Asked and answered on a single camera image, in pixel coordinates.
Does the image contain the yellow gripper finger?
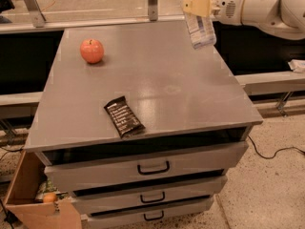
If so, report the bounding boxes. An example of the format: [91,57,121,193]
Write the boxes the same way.
[182,0,220,17]

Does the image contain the clear plastic water bottle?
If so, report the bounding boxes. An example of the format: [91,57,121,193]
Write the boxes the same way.
[180,0,216,50]

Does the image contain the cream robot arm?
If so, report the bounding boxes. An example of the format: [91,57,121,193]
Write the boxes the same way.
[181,0,305,40]

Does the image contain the white cloth on ledge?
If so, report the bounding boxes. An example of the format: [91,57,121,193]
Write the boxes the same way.
[288,59,305,73]

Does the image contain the red apple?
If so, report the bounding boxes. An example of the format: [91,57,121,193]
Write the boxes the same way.
[80,39,104,64]

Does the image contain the grey drawer cabinet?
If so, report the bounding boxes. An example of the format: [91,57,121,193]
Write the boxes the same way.
[24,19,264,229]

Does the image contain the black snack bar wrapper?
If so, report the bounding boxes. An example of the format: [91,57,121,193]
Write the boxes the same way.
[104,96,145,138]

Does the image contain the middle grey drawer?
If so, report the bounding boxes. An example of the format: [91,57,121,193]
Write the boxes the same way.
[72,172,227,216]

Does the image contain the grey drawer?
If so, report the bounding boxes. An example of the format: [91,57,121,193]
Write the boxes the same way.
[72,172,227,216]
[45,141,248,192]
[88,196,214,229]

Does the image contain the top grey drawer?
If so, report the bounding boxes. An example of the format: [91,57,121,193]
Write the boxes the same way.
[45,141,248,192]

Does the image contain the bottom grey drawer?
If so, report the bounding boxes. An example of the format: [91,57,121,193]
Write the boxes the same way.
[88,196,214,229]

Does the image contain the green patterned snack bag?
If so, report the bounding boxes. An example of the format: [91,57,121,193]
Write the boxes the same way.
[35,179,68,201]

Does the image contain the small orange fruit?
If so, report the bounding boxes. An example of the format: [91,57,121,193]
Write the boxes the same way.
[43,193,58,203]

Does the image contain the brown cardboard box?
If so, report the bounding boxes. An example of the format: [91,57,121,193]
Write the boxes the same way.
[4,151,82,229]

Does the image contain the middle metal bracket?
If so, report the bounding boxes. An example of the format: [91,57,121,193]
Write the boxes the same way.
[148,0,158,21]

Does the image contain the metal bracket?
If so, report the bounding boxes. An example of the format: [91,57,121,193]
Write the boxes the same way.
[148,0,158,21]
[23,0,46,28]

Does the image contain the black floor cable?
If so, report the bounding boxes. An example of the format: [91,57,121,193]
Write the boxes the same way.
[247,135,305,160]

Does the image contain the left metal bracket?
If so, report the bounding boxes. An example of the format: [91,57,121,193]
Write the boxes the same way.
[23,0,46,28]

